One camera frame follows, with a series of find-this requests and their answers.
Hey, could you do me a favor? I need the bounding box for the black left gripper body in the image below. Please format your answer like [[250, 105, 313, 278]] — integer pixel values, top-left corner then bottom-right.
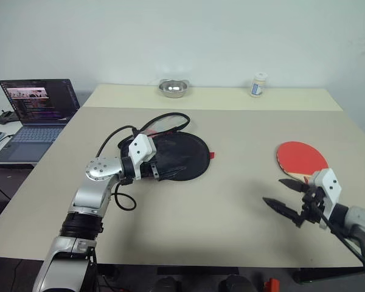
[[139, 158, 165, 183]]

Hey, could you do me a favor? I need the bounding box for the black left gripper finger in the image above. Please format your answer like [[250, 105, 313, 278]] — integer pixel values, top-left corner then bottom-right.
[[160, 165, 188, 183]]

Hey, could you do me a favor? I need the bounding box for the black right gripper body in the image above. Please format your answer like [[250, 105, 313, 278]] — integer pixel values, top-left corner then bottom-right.
[[294, 184, 327, 228]]

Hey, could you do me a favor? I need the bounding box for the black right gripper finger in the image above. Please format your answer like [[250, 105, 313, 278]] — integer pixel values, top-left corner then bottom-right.
[[278, 178, 310, 193], [262, 196, 304, 228]]

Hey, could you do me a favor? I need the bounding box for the black paddle cover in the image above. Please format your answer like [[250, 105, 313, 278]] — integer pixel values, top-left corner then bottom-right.
[[117, 112, 217, 184]]

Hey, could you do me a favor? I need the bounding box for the red table tennis paddle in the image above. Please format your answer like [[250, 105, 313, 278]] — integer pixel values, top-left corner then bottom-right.
[[274, 140, 330, 184]]

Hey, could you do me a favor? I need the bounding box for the small red object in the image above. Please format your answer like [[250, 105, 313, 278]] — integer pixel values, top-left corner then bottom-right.
[[263, 277, 281, 292]]

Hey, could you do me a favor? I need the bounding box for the steel bowl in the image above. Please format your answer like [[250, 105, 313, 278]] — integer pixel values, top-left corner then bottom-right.
[[158, 78, 191, 99]]

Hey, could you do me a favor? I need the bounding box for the dark rounded shape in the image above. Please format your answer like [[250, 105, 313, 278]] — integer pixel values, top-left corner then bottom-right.
[[218, 274, 254, 292]]

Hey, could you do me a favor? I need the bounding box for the white bottle with blue label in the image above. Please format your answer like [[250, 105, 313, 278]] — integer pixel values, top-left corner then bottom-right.
[[249, 72, 268, 99]]

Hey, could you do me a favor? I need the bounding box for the open blue-grey laptop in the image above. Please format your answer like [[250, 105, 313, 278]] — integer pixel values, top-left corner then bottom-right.
[[0, 78, 81, 164]]

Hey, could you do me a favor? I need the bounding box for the black handheld controller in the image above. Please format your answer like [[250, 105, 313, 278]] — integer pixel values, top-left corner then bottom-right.
[[0, 109, 21, 125]]

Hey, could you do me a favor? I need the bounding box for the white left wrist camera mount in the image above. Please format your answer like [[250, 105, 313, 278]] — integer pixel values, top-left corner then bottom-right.
[[128, 133, 158, 179]]

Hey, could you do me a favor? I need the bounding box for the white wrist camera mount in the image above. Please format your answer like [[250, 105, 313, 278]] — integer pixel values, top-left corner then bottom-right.
[[309, 168, 344, 229], [128, 133, 158, 179]]

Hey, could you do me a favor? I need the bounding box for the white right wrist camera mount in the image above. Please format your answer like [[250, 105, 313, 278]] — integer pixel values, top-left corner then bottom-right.
[[309, 168, 344, 229]]

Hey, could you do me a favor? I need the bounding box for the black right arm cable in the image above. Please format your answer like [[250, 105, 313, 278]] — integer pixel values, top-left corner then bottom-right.
[[318, 209, 365, 287]]

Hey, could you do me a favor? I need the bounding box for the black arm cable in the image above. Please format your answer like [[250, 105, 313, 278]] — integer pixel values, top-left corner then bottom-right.
[[96, 125, 141, 211], [318, 209, 365, 287]]

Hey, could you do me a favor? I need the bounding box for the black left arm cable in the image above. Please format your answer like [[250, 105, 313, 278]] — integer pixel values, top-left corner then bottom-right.
[[96, 125, 141, 211]]

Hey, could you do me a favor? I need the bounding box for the thin laptop cable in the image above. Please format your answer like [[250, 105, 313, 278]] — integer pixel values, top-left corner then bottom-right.
[[0, 133, 16, 195]]

